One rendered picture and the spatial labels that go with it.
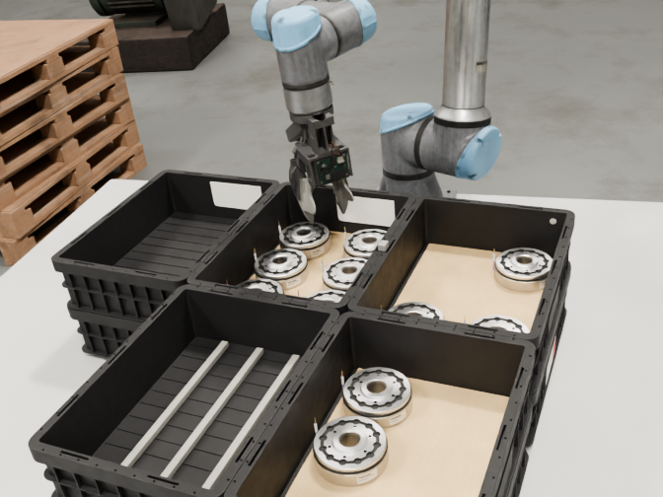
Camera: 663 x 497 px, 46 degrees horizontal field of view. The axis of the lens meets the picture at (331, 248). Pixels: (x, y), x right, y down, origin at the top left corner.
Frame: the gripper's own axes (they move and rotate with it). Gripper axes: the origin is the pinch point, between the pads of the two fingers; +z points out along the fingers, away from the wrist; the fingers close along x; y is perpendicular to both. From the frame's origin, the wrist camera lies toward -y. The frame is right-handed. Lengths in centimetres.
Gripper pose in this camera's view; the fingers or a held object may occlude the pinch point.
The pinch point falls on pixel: (325, 210)
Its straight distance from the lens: 135.9
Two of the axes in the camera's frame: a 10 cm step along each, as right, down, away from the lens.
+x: 9.1, -3.2, 2.5
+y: 3.8, 4.4, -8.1
